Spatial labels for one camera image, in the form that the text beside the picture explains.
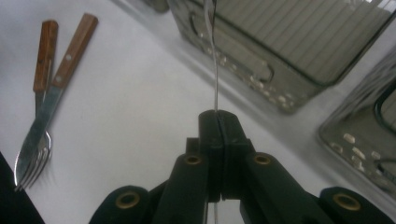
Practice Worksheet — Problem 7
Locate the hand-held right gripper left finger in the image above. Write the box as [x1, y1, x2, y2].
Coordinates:
[186, 109, 224, 203]

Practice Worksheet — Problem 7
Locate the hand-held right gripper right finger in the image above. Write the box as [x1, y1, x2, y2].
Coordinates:
[221, 109, 257, 201]

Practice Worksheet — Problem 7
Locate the metal spoon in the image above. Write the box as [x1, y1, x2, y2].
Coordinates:
[203, 0, 220, 224]

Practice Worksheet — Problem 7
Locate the wooden handled knife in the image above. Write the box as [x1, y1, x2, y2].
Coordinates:
[13, 12, 99, 188]

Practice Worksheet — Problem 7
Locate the wooden handled fork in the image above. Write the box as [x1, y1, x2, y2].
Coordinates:
[13, 20, 60, 192]

